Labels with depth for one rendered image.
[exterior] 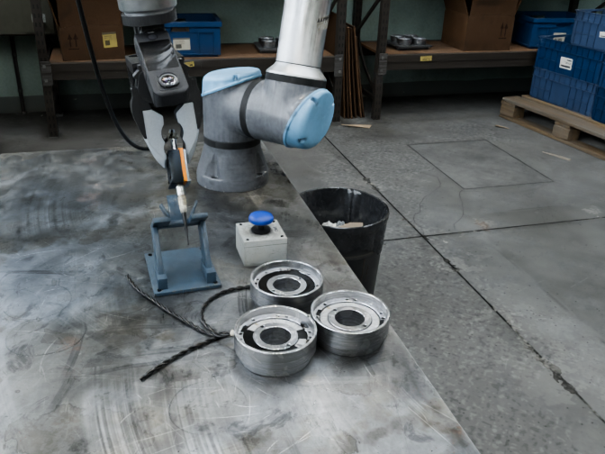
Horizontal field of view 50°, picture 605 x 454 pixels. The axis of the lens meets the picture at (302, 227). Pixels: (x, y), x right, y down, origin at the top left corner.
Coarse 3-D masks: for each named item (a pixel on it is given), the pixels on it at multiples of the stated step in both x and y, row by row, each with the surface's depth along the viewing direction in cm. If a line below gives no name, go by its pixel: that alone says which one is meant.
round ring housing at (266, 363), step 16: (240, 320) 83; (256, 320) 85; (288, 320) 85; (304, 320) 85; (240, 336) 81; (256, 336) 82; (272, 336) 84; (288, 336) 83; (240, 352) 79; (256, 352) 77; (272, 352) 77; (288, 352) 77; (304, 352) 78; (256, 368) 79; (272, 368) 78; (288, 368) 78
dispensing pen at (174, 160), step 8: (168, 136) 92; (176, 136) 92; (176, 144) 93; (168, 152) 90; (176, 152) 90; (168, 160) 90; (176, 160) 90; (168, 168) 91; (176, 168) 90; (168, 176) 92; (176, 176) 90; (176, 184) 91; (176, 192) 91; (184, 192) 91; (184, 200) 91; (184, 208) 91; (184, 216) 91; (184, 224) 91
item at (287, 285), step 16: (256, 272) 94; (304, 272) 96; (320, 272) 94; (256, 288) 90; (272, 288) 92; (288, 288) 96; (304, 288) 92; (320, 288) 91; (256, 304) 93; (272, 304) 89; (288, 304) 88; (304, 304) 89
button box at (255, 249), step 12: (240, 228) 105; (252, 228) 105; (276, 228) 106; (240, 240) 104; (252, 240) 102; (264, 240) 102; (276, 240) 103; (240, 252) 105; (252, 252) 102; (264, 252) 103; (276, 252) 104; (252, 264) 103
